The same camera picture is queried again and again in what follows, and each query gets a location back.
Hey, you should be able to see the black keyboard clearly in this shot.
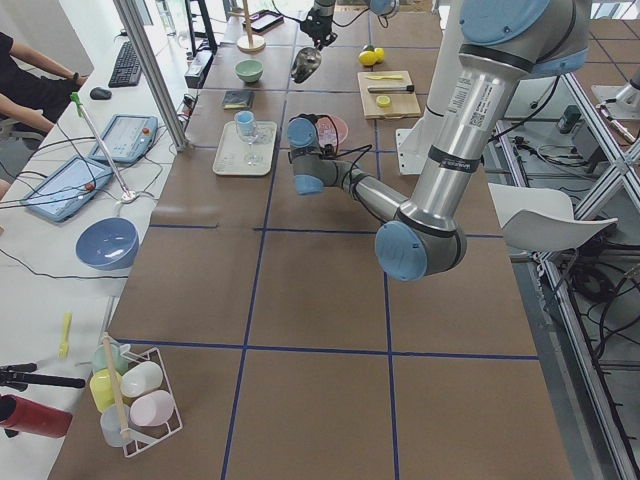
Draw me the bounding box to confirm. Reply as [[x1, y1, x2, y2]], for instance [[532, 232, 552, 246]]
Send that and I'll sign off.
[[108, 41, 142, 88]]

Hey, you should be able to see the yellow lemon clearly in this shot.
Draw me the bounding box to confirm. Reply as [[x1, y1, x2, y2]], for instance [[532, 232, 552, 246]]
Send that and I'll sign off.
[[374, 47, 386, 63], [358, 50, 378, 67]]

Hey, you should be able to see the cream serving tray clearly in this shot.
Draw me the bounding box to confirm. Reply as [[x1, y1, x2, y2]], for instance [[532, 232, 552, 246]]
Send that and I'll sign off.
[[212, 121, 278, 177]]

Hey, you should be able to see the red bottle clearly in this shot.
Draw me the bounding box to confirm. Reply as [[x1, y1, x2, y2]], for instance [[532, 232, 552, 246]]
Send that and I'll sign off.
[[1, 394, 73, 438]]

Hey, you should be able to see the far teach pendant tablet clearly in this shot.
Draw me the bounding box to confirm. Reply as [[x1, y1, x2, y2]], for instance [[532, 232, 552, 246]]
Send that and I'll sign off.
[[101, 114, 159, 165]]

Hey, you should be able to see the blue bowl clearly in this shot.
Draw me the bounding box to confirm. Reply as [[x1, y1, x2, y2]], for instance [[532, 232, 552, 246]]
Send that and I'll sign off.
[[75, 217, 140, 271]]

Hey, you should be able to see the person at desk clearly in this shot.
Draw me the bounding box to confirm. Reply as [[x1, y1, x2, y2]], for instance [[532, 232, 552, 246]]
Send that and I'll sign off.
[[1, 33, 88, 134]]

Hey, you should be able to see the metal ice scoop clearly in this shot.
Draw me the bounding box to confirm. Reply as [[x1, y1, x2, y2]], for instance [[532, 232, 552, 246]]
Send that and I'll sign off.
[[291, 47, 322, 84]]

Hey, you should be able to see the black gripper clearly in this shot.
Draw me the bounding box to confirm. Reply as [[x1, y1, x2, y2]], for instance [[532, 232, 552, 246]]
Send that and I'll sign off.
[[301, 6, 337, 49]]

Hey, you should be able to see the white wire cup rack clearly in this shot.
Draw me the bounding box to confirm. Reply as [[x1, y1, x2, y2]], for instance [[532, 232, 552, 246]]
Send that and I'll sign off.
[[89, 335, 183, 458]]

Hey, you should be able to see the green ceramic bowl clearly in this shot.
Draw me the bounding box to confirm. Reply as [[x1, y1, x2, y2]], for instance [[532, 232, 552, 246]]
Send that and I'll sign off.
[[234, 59, 264, 84]]

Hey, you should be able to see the lemon half slice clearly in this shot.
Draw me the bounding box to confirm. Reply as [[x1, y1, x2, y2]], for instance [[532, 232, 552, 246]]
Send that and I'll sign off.
[[376, 95, 391, 108]]

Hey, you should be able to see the pink bowl of ice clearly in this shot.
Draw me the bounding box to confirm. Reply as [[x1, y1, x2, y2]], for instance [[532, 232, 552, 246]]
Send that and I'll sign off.
[[316, 115, 349, 150]]

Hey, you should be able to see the wooden cutting board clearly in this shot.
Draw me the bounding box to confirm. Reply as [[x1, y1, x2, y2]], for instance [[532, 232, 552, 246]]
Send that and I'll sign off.
[[357, 71, 422, 119]]

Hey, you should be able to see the metal cylinder rod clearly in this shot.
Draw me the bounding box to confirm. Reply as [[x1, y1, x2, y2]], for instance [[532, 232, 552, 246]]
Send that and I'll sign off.
[[367, 84, 415, 94]]

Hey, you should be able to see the aluminium frame post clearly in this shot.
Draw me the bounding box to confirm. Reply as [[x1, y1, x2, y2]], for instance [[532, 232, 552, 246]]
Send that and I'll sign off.
[[113, 0, 188, 152]]

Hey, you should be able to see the wooden stand with base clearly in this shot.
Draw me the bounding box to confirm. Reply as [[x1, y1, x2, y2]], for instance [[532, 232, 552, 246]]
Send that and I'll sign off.
[[236, 0, 266, 53]]

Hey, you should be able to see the clear wine glass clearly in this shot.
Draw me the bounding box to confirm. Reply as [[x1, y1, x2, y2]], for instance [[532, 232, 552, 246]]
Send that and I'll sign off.
[[242, 122, 269, 166]]

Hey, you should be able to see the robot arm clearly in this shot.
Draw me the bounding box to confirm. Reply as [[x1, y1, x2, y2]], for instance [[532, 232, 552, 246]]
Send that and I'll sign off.
[[272, 0, 400, 50], [287, 1, 592, 281]]

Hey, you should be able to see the light blue cup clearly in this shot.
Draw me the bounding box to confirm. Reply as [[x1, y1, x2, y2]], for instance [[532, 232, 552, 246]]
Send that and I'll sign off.
[[234, 110, 255, 138]]

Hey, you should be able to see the yellow plastic knife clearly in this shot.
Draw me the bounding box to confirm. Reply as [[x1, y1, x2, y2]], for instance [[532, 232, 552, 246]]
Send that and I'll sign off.
[[365, 74, 404, 81]]

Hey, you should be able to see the dark grey folded cloth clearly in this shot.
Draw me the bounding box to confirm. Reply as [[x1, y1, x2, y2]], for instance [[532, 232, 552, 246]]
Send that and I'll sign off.
[[222, 90, 254, 110]]

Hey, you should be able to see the near teach pendant tablet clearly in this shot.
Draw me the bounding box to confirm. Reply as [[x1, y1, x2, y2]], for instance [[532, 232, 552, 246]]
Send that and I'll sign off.
[[20, 155, 113, 223]]

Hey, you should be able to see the yellow plastic fork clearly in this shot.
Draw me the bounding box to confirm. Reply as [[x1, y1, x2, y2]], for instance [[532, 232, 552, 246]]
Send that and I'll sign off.
[[58, 312, 73, 360]]

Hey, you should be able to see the teach pendant tablet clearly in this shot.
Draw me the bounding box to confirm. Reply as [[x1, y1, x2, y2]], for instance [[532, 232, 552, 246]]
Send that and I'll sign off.
[[101, 114, 159, 165], [20, 155, 113, 223]]

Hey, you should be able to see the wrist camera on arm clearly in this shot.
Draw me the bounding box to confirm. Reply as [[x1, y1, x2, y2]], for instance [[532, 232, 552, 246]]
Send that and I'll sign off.
[[321, 144, 336, 159]]

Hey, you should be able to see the white chair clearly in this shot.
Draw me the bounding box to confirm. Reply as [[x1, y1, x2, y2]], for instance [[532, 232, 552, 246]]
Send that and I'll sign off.
[[488, 183, 618, 252]]

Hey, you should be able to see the black computer mouse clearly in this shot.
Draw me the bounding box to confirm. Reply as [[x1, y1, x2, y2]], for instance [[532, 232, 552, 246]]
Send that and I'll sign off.
[[90, 87, 112, 100]]

